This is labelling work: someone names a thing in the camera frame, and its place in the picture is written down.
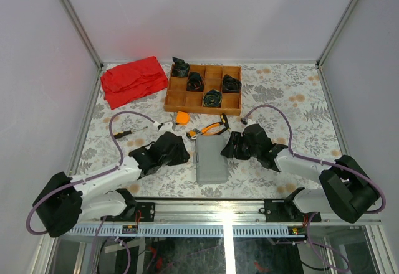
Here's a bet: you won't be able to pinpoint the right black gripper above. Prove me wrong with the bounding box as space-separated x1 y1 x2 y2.
221 132 261 161

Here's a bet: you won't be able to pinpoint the black yellow flat screwdriver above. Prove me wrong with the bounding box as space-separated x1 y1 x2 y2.
113 126 147 139

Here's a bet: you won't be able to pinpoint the aluminium mounting rail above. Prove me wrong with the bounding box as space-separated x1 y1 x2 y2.
77 199 383 225

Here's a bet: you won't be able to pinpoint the rolled dark belt outside tray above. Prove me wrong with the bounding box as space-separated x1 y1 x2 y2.
171 57 190 78

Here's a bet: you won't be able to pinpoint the rolled dark belt right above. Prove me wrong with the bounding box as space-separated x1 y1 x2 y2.
222 74 242 93

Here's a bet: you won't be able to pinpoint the wooden compartment tray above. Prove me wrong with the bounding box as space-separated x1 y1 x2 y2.
163 64 243 116

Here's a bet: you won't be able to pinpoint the orange hex key set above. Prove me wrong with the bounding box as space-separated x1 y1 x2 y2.
186 128 201 141

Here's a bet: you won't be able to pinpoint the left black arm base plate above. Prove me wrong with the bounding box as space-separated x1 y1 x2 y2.
122 202 156 223

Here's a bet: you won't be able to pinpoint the black yellow phillips screwdriver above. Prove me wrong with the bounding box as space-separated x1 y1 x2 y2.
220 113 231 131

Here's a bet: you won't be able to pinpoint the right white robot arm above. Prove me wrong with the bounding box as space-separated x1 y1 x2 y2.
221 124 381 224

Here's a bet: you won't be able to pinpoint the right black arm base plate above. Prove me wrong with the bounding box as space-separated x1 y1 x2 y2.
264 199 313 223

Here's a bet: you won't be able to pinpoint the grey plastic tool case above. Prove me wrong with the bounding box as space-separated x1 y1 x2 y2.
195 135 229 185

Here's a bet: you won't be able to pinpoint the rolled dark belt bottom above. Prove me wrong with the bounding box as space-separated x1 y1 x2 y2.
203 89 222 108

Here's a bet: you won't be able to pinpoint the rolled dark belt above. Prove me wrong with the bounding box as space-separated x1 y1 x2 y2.
203 89 222 108
186 72 204 92
222 74 242 93

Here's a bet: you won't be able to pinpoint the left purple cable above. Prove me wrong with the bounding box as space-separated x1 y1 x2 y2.
26 110 163 236

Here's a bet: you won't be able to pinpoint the orange handled pliers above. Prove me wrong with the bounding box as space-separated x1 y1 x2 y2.
199 121 226 136

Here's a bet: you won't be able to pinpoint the orange tape measure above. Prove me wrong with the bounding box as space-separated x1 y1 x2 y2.
171 111 190 125

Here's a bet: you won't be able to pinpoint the rolled dark belt upper left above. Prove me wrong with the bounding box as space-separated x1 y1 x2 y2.
186 72 204 92

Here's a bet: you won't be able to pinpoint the red folded cloth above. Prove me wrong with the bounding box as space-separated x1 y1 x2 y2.
100 56 168 110

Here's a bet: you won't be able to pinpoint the white slotted cable duct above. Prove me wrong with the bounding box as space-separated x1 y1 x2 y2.
68 223 305 239

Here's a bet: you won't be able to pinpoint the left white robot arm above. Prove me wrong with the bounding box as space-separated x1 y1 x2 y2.
29 132 190 237

